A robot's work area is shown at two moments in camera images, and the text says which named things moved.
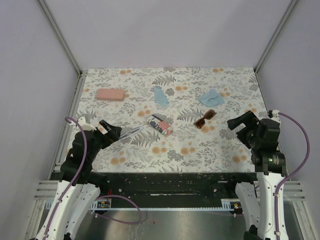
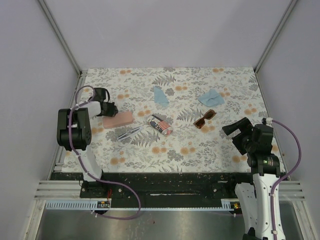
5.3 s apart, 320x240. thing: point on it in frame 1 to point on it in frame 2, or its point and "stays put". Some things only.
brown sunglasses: x=200 y=123 stays put
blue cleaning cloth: x=160 y=97 stays put
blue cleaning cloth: x=211 y=98 stays put
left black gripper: x=113 y=134 to x=112 y=111
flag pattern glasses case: x=161 y=125 stays put
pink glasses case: x=110 y=94 to x=120 y=119
